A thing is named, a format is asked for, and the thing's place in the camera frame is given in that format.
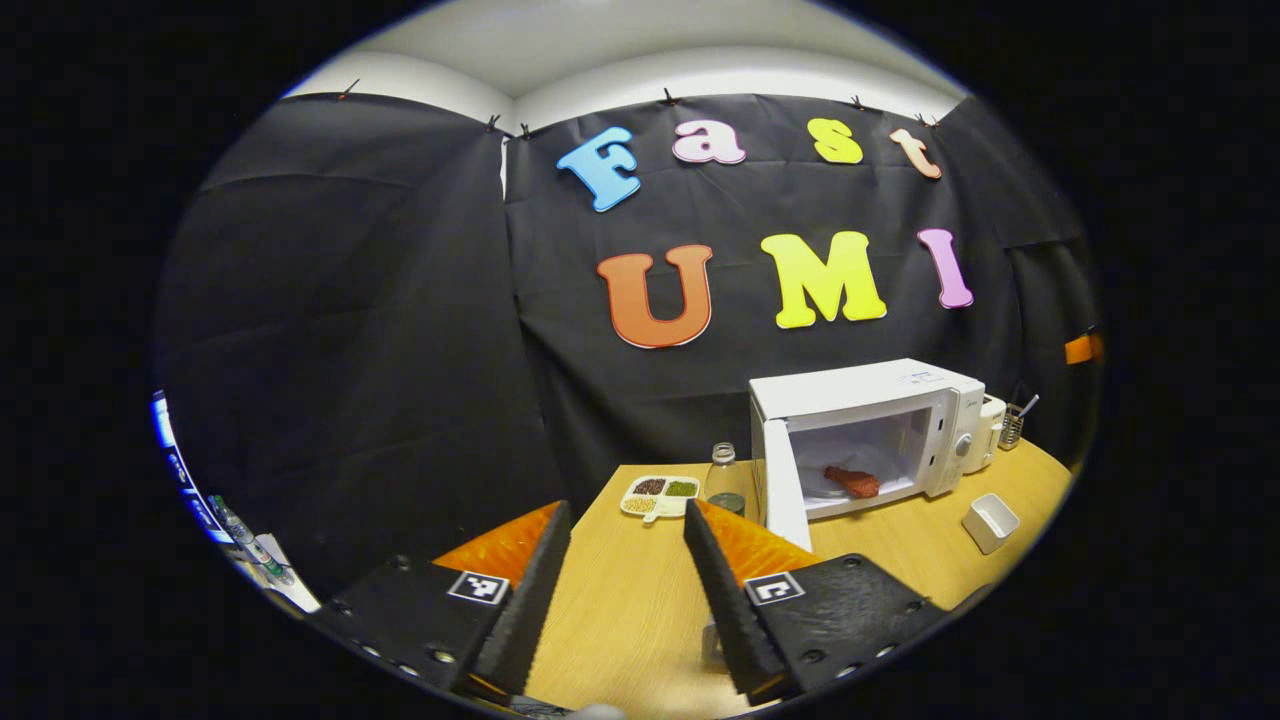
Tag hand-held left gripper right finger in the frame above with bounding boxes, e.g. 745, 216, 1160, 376
683, 498, 949, 701

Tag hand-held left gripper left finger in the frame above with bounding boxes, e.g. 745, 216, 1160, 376
308, 500, 573, 698

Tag red meat piece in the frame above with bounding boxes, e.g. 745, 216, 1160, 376
823, 464, 882, 500

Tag white microwave oven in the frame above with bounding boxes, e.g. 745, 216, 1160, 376
748, 357, 987, 553

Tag cream toaster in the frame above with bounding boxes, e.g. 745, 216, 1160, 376
962, 394, 1009, 474

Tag glass jar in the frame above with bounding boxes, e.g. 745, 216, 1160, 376
703, 442, 748, 517

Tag divided plate with beans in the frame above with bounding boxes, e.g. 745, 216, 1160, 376
619, 474, 702, 524

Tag small white rectangular dish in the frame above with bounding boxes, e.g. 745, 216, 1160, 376
961, 492, 1022, 555

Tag white side table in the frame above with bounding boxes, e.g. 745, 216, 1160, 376
235, 535, 323, 613

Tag plastic bottle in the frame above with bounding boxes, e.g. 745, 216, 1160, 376
212, 494, 293, 586

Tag black backdrop cloth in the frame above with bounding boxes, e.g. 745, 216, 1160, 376
155, 90, 1101, 601

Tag bright display screen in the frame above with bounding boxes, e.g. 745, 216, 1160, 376
150, 392, 233, 546

